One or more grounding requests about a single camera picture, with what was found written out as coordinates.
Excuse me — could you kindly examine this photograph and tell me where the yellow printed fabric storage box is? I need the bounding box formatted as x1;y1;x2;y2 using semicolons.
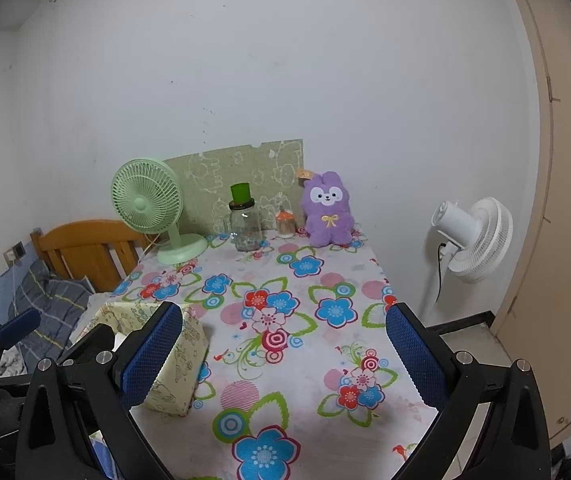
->
94;301;211;417

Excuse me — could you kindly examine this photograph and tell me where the green cartoon printed board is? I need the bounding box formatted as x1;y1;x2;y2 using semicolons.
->
164;139;305;236

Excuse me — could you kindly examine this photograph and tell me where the glass jar mug green lid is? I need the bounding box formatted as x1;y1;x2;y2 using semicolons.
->
218;182;266;252

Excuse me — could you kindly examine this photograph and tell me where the white standing fan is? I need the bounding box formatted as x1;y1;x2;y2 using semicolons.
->
423;196;513;321

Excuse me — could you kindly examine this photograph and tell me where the green desk fan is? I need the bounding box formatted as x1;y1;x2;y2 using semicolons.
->
111;158;208;266

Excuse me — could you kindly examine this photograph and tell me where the small jar orange lid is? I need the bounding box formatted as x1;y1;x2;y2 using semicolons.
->
275;208;297;238

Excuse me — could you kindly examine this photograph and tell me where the beige door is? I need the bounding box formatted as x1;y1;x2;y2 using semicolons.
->
498;0;571;451

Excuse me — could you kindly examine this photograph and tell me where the white crumpled cloth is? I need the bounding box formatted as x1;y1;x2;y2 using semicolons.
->
0;350;31;376

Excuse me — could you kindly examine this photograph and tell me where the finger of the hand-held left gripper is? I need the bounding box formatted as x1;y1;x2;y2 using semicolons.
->
60;324;116;363
0;307;42;356

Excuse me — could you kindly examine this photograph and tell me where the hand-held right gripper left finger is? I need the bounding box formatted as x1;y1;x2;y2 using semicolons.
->
15;301;184;480

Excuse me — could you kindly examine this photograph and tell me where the floral tablecloth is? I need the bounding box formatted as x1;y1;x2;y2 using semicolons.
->
72;230;446;480

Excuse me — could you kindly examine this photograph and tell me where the wooden bed headboard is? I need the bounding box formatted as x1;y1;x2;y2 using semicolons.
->
30;219;153;293

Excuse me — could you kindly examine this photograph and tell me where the grey plaid pillow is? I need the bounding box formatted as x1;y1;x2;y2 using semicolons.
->
8;260;93;356

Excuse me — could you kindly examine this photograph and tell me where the purple plush bunny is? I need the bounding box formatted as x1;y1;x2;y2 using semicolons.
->
296;167;357;248

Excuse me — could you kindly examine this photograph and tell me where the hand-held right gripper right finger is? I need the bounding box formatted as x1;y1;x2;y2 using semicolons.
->
385;302;551;480

